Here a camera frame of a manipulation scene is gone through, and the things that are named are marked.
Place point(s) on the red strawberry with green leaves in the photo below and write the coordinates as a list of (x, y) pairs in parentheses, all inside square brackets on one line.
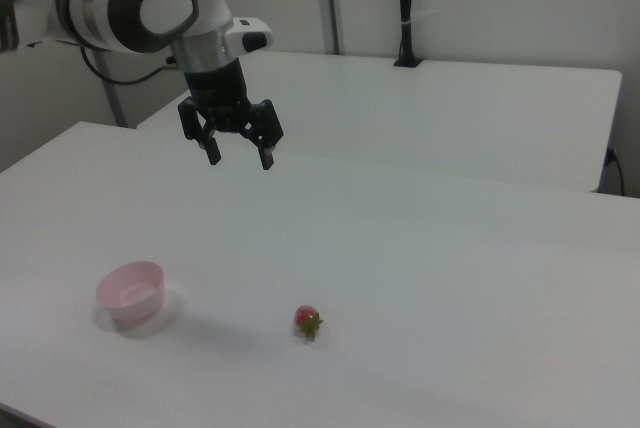
[(307, 320)]

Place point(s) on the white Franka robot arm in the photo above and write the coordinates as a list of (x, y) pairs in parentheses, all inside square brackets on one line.
[(125, 3)]

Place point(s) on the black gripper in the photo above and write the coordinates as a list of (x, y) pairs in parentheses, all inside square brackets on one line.
[(220, 93)]

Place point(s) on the black camera stand pole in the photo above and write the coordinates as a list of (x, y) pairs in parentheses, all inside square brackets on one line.
[(406, 8)]

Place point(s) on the pink plastic bowl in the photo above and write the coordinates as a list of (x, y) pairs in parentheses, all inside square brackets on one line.
[(132, 295)]

